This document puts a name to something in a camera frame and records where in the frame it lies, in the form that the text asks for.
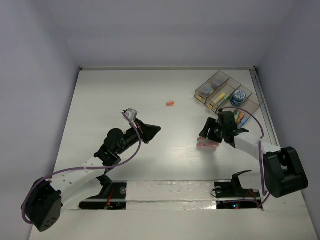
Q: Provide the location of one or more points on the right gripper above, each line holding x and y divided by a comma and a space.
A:
209, 121

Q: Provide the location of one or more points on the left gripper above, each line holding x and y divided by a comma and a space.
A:
142, 131

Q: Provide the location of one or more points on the small orange marker cap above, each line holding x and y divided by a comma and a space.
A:
170, 103

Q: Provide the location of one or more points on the yellow highlighter body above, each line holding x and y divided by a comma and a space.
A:
217, 100

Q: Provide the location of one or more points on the blue highlighter pen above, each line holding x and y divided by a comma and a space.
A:
243, 121

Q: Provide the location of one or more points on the paperclip jar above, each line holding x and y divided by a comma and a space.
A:
216, 83
206, 90

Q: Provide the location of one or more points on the blue lid pin jar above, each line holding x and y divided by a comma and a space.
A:
238, 98

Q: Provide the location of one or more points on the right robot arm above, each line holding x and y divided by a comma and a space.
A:
281, 168

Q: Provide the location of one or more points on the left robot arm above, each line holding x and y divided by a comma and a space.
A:
51, 195

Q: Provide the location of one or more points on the pink highlighter pen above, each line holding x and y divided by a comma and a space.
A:
207, 145

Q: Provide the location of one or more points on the clear compartment organizer tray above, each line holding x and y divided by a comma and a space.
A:
249, 106

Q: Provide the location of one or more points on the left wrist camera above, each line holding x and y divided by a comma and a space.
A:
130, 114

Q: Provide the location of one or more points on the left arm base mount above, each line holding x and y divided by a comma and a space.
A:
111, 197

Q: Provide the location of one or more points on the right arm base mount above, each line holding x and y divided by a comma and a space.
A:
230, 195

